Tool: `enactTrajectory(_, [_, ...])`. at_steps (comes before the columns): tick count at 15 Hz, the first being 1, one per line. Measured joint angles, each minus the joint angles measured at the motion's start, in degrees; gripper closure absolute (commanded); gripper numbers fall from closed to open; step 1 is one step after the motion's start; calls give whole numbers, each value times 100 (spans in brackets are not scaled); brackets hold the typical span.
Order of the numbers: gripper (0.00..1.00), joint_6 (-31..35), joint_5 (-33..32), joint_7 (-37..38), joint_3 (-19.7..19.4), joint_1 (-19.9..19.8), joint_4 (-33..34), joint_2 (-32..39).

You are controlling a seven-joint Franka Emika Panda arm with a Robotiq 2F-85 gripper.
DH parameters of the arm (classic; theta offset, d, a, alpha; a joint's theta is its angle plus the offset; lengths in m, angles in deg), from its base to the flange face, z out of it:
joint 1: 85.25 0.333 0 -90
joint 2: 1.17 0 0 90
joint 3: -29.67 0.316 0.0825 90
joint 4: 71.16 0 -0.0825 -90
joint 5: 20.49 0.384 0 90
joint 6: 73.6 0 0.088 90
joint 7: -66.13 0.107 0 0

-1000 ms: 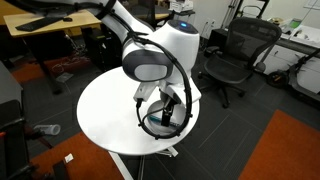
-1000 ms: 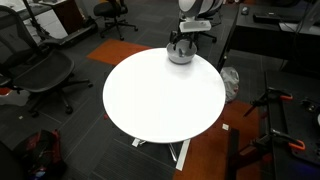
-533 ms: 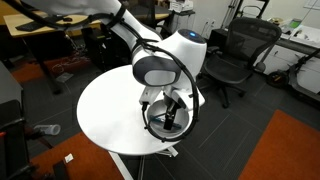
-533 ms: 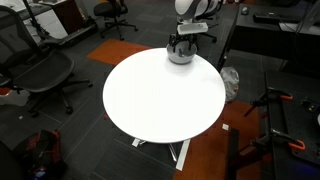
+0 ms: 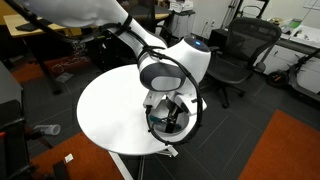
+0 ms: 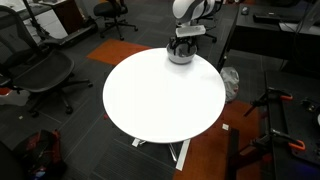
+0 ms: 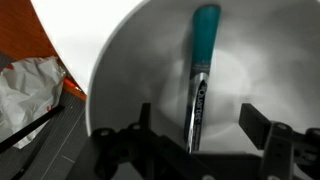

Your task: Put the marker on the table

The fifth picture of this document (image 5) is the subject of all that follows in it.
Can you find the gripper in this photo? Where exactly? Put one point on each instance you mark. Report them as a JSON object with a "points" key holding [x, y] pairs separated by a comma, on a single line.
{"points": [[186, 104]]}

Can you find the teal marker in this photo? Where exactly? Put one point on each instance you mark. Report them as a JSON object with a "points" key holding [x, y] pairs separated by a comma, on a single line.
{"points": [[156, 118]]}

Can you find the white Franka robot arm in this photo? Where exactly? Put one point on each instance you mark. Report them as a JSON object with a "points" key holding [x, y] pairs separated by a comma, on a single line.
{"points": [[186, 56]]}

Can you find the white bowl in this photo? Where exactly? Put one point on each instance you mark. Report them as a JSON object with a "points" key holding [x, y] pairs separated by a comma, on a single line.
{"points": [[185, 123]]}

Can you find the white table base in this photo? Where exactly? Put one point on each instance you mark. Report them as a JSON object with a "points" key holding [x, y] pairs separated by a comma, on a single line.
{"points": [[119, 165]]}

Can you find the white drawer unit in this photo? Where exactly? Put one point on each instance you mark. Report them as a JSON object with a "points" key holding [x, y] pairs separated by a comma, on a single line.
{"points": [[183, 25]]}

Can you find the black box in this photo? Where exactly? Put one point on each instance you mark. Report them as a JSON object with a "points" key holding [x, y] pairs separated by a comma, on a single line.
{"points": [[220, 36]]}

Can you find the black computer tower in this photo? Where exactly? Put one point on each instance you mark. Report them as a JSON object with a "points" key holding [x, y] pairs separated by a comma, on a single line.
{"points": [[100, 56]]}

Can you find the small white card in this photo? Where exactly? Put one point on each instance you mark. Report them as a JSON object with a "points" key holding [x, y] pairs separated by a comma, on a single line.
{"points": [[68, 158]]}

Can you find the black mesh office chair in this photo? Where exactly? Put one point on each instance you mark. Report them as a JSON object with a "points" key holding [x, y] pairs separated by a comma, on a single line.
{"points": [[246, 36]]}

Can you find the black high-back office chair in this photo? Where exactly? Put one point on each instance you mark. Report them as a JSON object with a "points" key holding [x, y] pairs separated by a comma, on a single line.
{"points": [[146, 10]]}

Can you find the white printer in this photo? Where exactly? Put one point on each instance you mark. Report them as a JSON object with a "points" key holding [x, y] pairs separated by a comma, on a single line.
{"points": [[181, 5]]}

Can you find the grey flat floor plate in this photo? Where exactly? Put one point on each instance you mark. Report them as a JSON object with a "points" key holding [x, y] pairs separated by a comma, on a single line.
{"points": [[64, 77]]}

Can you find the black board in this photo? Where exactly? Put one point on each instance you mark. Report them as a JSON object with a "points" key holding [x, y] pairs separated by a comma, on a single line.
{"points": [[61, 170]]}

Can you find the plastic bottle on floor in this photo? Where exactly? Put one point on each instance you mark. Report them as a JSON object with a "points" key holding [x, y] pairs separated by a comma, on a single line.
{"points": [[48, 129]]}

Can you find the white cabinet desk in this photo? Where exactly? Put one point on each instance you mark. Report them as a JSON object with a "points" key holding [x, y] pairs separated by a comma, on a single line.
{"points": [[283, 60]]}

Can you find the black kick scooter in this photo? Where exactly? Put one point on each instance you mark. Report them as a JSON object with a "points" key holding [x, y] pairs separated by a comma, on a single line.
{"points": [[300, 83]]}

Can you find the black metal stand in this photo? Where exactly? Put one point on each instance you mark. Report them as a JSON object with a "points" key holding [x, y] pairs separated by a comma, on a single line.
{"points": [[255, 8]]}

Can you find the green cup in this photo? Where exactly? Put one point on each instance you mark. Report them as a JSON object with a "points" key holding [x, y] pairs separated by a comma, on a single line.
{"points": [[295, 23]]}

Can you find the white paper sheets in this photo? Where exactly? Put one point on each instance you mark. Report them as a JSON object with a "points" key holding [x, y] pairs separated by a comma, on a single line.
{"points": [[306, 33]]}

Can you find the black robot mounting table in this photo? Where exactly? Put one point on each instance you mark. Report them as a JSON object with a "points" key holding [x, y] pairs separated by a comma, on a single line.
{"points": [[11, 146]]}

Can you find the black keyboard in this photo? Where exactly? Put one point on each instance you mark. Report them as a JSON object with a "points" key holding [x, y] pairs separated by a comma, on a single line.
{"points": [[25, 27]]}

